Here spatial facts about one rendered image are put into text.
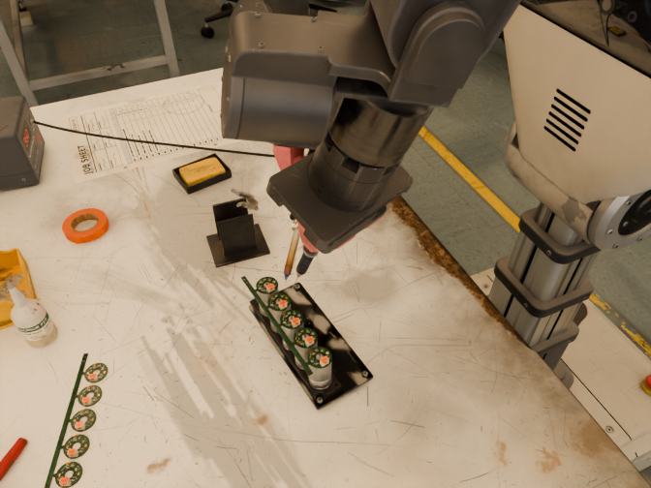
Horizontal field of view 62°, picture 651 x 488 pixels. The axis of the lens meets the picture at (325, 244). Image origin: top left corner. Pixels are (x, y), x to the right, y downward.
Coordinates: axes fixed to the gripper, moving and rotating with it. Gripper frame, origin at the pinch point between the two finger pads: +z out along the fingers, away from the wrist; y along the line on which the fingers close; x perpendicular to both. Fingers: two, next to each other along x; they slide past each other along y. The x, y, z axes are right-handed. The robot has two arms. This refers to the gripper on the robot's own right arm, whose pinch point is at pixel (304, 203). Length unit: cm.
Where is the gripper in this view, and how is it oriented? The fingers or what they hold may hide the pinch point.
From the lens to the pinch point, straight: 61.2
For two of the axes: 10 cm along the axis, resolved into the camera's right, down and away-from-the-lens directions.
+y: 9.7, 1.6, -1.6
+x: 2.0, -2.8, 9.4
